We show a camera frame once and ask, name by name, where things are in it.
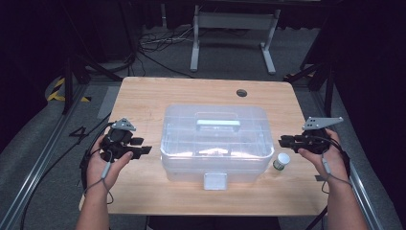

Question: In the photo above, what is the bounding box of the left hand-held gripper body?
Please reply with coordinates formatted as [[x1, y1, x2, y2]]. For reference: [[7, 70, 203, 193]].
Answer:
[[100, 117, 138, 161]]

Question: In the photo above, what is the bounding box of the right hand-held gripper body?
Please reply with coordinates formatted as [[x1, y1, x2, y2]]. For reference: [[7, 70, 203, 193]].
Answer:
[[299, 116, 345, 155]]

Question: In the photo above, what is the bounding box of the small white-capped bottle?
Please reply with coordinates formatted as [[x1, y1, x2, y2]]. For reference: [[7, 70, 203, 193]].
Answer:
[[272, 152, 291, 172]]

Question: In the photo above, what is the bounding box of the clear plastic storage box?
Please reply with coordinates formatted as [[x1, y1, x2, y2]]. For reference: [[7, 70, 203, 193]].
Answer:
[[160, 103, 276, 192]]

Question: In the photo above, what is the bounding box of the person's right hand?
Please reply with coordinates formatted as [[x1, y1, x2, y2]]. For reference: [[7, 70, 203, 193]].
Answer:
[[298, 128, 350, 185]]

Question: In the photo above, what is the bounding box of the person's left hand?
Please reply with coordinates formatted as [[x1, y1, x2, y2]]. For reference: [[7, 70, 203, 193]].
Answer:
[[85, 133, 134, 193]]

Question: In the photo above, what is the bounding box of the black metal stand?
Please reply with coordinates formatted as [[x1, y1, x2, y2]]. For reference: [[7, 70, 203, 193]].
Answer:
[[61, 0, 124, 116], [283, 15, 337, 118]]

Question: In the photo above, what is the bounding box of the white metal desk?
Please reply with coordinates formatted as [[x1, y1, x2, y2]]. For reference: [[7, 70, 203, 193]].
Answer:
[[190, 4, 282, 76]]

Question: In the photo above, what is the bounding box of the grey right wrist cord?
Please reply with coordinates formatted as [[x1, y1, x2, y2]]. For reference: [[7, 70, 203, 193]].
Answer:
[[320, 152, 353, 195]]

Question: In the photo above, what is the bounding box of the grey wrist cord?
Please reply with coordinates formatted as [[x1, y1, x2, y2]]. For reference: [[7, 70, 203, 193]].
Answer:
[[83, 151, 115, 205], [320, 152, 353, 195]]

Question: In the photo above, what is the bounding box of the grey left wrist cord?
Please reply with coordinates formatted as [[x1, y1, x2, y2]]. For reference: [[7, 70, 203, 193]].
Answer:
[[83, 151, 115, 205]]

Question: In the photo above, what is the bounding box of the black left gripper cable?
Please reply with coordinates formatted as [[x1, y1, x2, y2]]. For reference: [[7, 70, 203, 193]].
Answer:
[[18, 112, 113, 230]]

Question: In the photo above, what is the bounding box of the aluminium floor rail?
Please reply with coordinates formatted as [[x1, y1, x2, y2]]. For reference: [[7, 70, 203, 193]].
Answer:
[[0, 84, 89, 230], [310, 90, 386, 230]]

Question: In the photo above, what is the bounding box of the bundle of floor cables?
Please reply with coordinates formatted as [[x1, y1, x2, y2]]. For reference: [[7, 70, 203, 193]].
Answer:
[[137, 25, 196, 80]]

